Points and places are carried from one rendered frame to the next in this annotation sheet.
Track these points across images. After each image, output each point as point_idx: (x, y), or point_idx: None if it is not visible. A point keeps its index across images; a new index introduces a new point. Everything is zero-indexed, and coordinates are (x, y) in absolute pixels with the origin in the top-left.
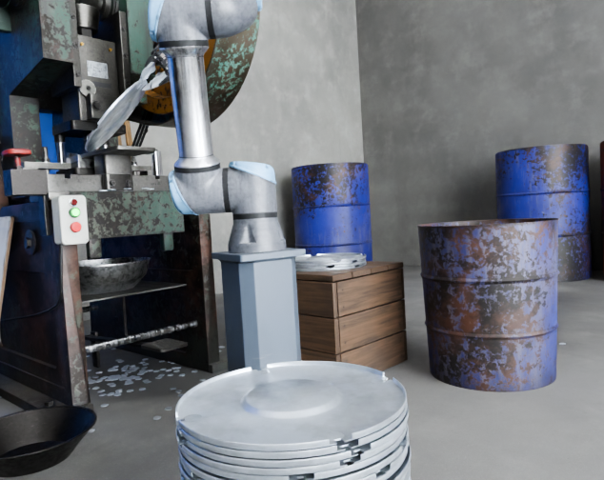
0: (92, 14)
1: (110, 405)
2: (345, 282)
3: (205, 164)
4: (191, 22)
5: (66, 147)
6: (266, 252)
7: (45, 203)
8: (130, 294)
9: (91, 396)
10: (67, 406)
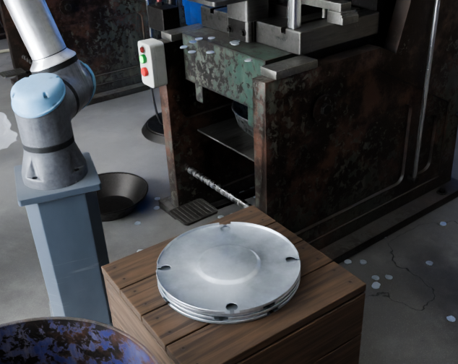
0: None
1: (191, 224)
2: (113, 290)
3: (30, 68)
4: None
5: None
6: (15, 178)
7: None
8: (234, 150)
9: (221, 212)
10: (142, 198)
